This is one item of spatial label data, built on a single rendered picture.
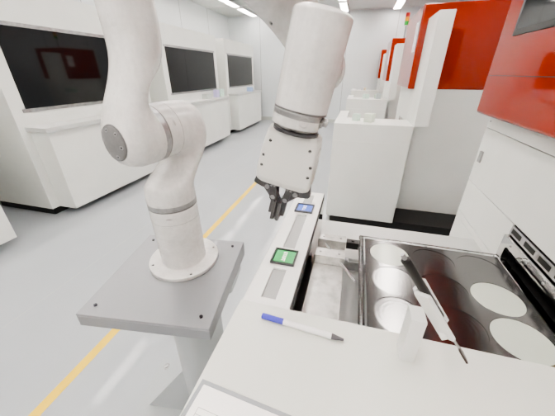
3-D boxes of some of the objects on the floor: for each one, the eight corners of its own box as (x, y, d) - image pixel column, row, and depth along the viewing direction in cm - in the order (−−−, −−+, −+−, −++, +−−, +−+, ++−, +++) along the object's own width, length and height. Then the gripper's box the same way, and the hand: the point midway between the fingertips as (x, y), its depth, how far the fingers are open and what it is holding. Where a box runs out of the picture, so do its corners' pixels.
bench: (263, 122, 808) (261, 44, 717) (239, 134, 653) (234, 37, 562) (230, 120, 833) (224, 45, 743) (200, 131, 679) (188, 39, 588)
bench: (233, 137, 619) (225, 35, 528) (191, 159, 464) (169, 20, 373) (192, 134, 644) (177, 37, 554) (139, 154, 490) (107, 23, 399)
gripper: (246, 114, 41) (232, 213, 50) (341, 139, 39) (308, 238, 48) (262, 108, 48) (247, 197, 57) (343, 130, 45) (315, 219, 55)
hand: (277, 208), depth 51 cm, fingers closed
